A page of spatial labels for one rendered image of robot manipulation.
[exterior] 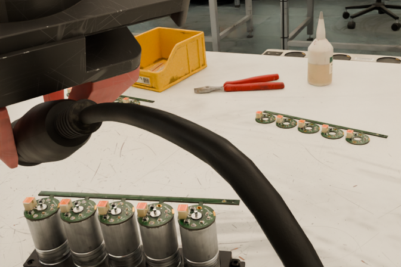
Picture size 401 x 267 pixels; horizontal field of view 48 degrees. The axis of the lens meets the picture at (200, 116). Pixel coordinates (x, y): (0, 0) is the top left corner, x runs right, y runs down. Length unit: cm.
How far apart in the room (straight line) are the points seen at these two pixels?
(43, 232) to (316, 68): 43
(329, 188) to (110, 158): 23
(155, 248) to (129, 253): 2
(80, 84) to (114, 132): 40
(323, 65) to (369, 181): 23
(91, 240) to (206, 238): 8
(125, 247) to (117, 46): 19
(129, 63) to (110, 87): 1
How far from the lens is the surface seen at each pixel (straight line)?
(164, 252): 31
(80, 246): 33
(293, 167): 46
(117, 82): 16
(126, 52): 15
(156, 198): 32
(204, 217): 30
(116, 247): 32
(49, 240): 34
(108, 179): 47
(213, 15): 295
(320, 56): 63
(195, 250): 30
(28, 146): 16
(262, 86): 63
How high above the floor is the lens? 100
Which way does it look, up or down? 26 degrees down
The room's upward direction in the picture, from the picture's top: 6 degrees counter-clockwise
